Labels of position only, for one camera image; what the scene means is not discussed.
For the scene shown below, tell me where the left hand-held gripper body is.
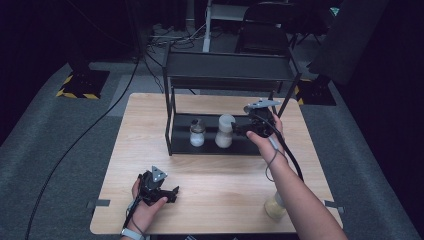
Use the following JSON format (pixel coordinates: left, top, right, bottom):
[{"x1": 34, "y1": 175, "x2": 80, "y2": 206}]
[{"x1": 137, "y1": 165, "x2": 170, "y2": 206}]

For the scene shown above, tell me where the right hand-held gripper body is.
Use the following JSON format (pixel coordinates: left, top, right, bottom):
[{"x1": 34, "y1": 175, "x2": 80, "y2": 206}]
[{"x1": 242, "y1": 98, "x2": 283, "y2": 139}]

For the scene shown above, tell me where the white-lid jar of white powder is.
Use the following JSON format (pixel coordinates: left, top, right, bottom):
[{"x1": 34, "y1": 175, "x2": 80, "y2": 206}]
[{"x1": 214, "y1": 113, "x2": 236, "y2": 150}]

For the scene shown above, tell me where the silver-lid glass jar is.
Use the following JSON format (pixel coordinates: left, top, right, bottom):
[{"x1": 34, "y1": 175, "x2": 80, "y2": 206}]
[{"x1": 189, "y1": 118, "x2": 207, "y2": 148}]

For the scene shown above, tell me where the black two-tier metal rack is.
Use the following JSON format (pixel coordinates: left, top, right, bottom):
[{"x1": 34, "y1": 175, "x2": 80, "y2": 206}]
[{"x1": 162, "y1": 41, "x2": 303, "y2": 158}]

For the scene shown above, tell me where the white-lid jar of yellow powder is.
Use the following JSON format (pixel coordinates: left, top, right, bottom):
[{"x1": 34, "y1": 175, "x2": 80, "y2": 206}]
[{"x1": 263, "y1": 191, "x2": 288, "y2": 222}]

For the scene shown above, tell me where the person's right hand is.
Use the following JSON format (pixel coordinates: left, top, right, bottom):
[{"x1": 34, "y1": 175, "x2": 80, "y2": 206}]
[{"x1": 245, "y1": 111, "x2": 290, "y2": 165}]

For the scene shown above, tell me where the person's left hand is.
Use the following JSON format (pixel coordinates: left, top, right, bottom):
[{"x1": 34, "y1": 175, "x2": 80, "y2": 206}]
[{"x1": 131, "y1": 177, "x2": 169, "y2": 234}]

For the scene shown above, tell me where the white wristwatch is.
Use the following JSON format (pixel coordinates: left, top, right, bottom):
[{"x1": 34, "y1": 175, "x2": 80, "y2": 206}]
[{"x1": 120, "y1": 227, "x2": 146, "y2": 240}]

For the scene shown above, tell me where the grey tape strip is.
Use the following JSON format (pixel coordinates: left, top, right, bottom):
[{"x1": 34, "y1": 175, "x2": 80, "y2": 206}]
[
  {"x1": 86, "y1": 198, "x2": 111, "y2": 210},
  {"x1": 323, "y1": 199, "x2": 346, "y2": 215}
]

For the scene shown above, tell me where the black stand base striped tape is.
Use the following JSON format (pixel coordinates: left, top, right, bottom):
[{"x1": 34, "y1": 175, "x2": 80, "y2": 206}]
[
  {"x1": 294, "y1": 75, "x2": 338, "y2": 107},
  {"x1": 55, "y1": 68, "x2": 111, "y2": 100}
]

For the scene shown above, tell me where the black chair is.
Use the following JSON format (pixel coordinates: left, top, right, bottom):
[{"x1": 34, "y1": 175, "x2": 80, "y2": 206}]
[{"x1": 234, "y1": 1, "x2": 296, "y2": 57}]

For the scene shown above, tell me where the dark angled panel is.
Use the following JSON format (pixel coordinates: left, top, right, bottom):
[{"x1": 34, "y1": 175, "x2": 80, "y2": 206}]
[{"x1": 307, "y1": 0, "x2": 391, "y2": 86}]

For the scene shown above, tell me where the left hand-held gripper cable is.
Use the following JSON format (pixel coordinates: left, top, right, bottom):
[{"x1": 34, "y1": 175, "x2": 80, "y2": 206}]
[{"x1": 121, "y1": 198, "x2": 142, "y2": 232}]

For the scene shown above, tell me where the hand-held gripper cable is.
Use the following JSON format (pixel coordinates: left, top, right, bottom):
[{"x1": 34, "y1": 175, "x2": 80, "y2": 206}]
[
  {"x1": 121, "y1": 198, "x2": 142, "y2": 232},
  {"x1": 261, "y1": 114, "x2": 305, "y2": 184}
]

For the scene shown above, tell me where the right hand-held gripper cable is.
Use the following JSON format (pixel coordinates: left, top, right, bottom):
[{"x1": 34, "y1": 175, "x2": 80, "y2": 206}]
[{"x1": 261, "y1": 114, "x2": 305, "y2": 184}]

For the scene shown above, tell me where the grey wrist lanyard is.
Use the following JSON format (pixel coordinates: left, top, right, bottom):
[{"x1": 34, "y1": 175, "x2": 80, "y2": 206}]
[{"x1": 265, "y1": 134, "x2": 282, "y2": 183}]

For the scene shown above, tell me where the long black floor cable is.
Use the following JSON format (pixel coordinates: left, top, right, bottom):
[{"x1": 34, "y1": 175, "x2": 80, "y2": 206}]
[{"x1": 24, "y1": 54, "x2": 142, "y2": 240}]

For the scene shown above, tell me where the white desk frame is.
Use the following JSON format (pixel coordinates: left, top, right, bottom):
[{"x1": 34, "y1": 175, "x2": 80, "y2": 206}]
[{"x1": 202, "y1": 0, "x2": 250, "y2": 54}]

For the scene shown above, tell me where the tangle of floor cables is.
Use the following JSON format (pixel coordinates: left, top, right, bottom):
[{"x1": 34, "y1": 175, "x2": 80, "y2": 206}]
[{"x1": 145, "y1": 22, "x2": 208, "y2": 52}]

